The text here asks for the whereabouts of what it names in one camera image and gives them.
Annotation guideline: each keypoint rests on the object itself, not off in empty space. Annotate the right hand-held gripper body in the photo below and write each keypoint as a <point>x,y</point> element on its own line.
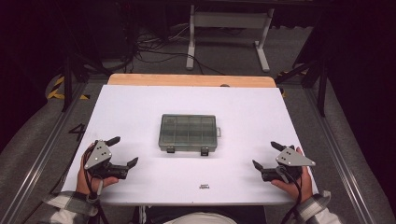
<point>292,159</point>

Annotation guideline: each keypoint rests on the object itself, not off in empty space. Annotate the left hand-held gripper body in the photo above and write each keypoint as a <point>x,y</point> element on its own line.
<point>99,153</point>

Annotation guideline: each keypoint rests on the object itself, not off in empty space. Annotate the grey plastic compartment box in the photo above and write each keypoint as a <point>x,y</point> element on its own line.
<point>187,132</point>

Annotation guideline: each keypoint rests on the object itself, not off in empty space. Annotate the person's right hand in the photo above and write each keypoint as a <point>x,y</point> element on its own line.
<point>303,183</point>

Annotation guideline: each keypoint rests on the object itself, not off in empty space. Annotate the person's left hand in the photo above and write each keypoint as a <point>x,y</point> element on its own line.
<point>81,180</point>

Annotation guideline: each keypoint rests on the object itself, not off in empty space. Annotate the small black label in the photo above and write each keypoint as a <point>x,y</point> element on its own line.
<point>204,186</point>

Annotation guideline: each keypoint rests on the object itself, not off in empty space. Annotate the black metal stand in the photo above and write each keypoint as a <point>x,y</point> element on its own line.
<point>322,93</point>

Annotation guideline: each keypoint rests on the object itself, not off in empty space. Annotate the white board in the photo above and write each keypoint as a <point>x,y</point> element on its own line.
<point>218,102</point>

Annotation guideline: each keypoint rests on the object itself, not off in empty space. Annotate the yellow black floor tape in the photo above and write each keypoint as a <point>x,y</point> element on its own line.
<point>55,93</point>

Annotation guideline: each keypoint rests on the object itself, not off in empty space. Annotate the black tripod stand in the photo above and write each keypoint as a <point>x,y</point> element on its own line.
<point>67,81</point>

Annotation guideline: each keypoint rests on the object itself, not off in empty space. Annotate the person's torso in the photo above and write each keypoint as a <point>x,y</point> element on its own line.
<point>199,219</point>

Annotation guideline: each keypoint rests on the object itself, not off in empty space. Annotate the white metal stand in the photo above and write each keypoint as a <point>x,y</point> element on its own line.
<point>229,19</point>

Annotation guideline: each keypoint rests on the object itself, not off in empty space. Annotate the aluminium floor rail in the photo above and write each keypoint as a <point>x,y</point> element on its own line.
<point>339,155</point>
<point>40,160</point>

